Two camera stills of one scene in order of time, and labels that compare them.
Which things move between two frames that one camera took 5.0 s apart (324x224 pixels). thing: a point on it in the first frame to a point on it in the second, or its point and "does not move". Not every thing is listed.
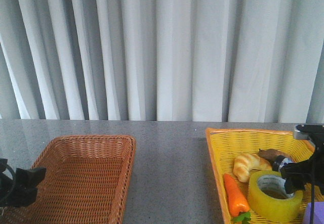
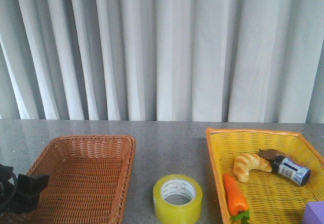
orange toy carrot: [238, 203] does not move
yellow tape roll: [269, 209] to [177, 199]
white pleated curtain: [214, 51] does not move
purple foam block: [318, 216] does not move
